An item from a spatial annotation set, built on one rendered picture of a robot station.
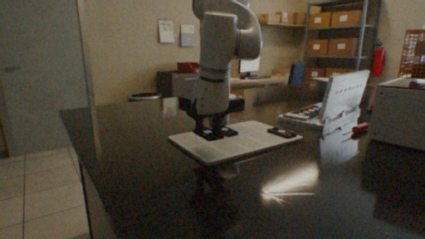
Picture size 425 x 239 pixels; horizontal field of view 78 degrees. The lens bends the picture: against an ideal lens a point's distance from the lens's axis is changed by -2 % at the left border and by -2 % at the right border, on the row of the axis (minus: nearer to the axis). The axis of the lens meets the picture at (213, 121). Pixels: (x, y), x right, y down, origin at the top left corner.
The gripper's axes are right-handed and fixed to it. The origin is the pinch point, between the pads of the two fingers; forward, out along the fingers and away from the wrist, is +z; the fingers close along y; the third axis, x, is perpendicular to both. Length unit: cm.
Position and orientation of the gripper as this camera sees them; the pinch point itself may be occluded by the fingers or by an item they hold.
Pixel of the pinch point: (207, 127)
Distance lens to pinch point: 77.9
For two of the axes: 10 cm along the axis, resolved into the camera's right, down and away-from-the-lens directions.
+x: 5.2, 4.2, -7.5
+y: -8.5, 1.4, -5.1
